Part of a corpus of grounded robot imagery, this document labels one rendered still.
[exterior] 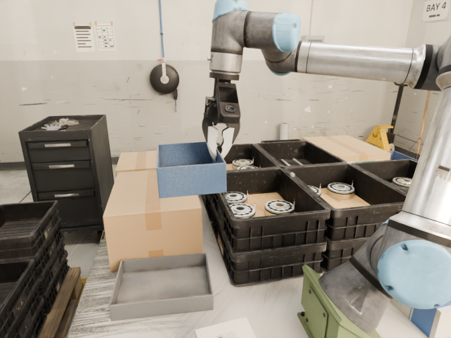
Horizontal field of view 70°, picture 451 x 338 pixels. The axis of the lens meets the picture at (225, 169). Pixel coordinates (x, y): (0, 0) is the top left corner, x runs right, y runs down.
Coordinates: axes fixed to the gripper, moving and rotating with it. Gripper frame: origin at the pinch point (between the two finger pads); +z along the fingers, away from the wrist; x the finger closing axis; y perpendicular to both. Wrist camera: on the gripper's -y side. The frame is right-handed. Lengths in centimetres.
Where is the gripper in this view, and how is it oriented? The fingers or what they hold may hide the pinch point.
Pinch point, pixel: (218, 157)
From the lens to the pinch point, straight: 79.3
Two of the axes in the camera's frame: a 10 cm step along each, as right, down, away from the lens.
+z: -1.0, 9.5, 3.1
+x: -9.8, -0.4, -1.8
